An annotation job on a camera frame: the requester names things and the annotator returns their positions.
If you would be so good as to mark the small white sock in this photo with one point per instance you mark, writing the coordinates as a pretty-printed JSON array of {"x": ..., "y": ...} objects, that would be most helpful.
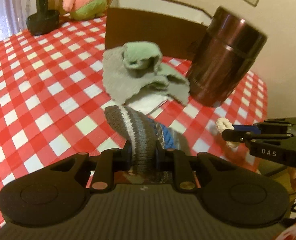
[{"x": 223, "y": 125}]

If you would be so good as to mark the brown cardboard box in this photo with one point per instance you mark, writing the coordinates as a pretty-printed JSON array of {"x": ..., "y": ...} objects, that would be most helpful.
[{"x": 153, "y": 30}]

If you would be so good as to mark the pink starfish plush toy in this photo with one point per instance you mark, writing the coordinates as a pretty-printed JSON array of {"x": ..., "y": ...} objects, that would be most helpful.
[{"x": 85, "y": 0}]

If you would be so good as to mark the brown metal food jar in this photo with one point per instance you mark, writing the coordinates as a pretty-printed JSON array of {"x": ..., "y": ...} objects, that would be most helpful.
[{"x": 225, "y": 60}]

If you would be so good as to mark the grey striped sock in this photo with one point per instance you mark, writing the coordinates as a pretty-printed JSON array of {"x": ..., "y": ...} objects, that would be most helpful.
[{"x": 143, "y": 140}]

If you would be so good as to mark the dark glass humidifier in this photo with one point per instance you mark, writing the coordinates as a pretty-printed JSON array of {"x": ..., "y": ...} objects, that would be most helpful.
[{"x": 41, "y": 12}]

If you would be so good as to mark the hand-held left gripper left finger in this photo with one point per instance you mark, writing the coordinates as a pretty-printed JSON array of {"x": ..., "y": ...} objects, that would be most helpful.
[{"x": 129, "y": 153}]

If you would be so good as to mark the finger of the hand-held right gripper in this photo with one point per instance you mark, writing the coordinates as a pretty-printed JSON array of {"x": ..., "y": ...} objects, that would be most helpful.
[
  {"x": 235, "y": 135},
  {"x": 245, "y": 128}
]

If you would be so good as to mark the sheer lilac curtain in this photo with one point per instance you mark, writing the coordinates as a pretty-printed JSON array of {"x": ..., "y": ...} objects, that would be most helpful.
[{"x": 7, "y": 10}]

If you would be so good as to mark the red checked tablecloth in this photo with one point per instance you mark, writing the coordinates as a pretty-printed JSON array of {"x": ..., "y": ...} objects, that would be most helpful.
[{"x": 50, "y": 92}]

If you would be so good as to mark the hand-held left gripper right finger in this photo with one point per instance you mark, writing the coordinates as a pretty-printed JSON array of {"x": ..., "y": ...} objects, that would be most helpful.
[{"x": 158, "y": 155}]

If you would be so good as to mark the white folded tissue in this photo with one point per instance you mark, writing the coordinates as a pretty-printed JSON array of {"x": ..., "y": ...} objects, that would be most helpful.
[{"x": 148, "y": 103}]

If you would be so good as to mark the grey green towel cloth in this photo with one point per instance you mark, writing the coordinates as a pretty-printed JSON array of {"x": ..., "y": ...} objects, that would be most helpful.
[{"x": 137, "y": 72}]

